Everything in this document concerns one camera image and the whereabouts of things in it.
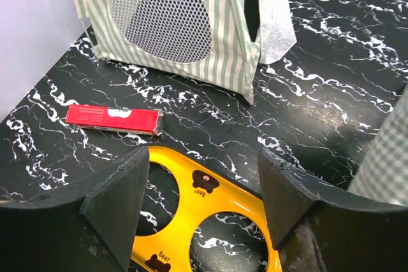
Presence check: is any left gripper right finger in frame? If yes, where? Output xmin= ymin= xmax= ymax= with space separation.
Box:
xmin=258 ymin=148 xmax=407 ymax=271

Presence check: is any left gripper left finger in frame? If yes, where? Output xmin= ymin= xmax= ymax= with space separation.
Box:
xmin=1 ymin=147 xmax=150 ymax=271

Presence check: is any green checked cushion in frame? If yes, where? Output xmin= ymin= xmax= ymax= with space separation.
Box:
xmin=347 ymin=90 xmax=407 ymax=206

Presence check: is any yellow pet bowl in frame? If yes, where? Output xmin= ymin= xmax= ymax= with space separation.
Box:
xmin=131 ymin=145 xmax=282 ymax=271

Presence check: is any striped green pet tent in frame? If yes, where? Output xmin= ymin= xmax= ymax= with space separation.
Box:
xmin=74 ymin=0 xmax=296 ymax=103

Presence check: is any red toothpaste box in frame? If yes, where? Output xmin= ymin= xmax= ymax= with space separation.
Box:
xmin=66 ymin=104 xmax=163 ymax=136

